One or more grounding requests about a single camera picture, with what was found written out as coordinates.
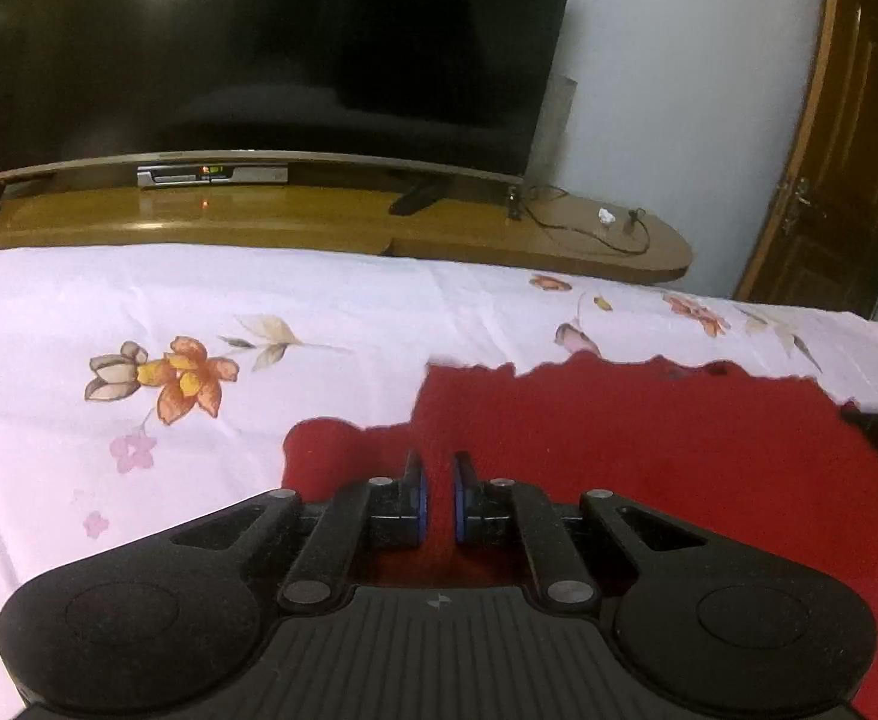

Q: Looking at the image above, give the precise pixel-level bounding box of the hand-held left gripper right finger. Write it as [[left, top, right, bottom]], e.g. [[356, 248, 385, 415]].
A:
[[452, 451, 711, 608]]

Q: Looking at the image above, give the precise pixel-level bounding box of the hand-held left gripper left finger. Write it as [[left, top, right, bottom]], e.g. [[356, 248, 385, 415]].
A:
[[169, 450, 429, 613]]

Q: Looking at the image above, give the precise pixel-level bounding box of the red embroidered sweater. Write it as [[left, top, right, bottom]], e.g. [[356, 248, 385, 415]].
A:
[[280, 352, 878, 720]]

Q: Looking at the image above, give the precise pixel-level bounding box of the wooden television stand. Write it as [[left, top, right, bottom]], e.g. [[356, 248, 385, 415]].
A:
[[0, 178, 695, 287]]

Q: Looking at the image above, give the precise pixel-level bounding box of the floral white bed sheet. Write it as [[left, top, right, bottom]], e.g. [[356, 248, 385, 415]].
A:
[[0, 244, 878, 720]]

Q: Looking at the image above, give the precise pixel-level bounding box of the brown wooden door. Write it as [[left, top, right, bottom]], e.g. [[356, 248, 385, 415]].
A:
[[734, 0, 878, 317]]

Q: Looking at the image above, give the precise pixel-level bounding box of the silver set-top box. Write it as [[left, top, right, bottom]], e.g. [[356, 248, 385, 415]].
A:
[[136, 162, 291, 188]]

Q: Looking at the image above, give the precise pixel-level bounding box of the curved black television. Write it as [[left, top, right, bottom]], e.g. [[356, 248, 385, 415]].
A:
[[0, 0, 584, 223]]

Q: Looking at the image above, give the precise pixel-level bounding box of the metal door handle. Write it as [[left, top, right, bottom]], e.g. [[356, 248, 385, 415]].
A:
[[779, 175, 830, 238]]

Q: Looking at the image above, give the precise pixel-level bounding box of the black power cable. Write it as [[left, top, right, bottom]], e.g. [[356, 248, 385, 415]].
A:
[[509, 183, 654, 257]]

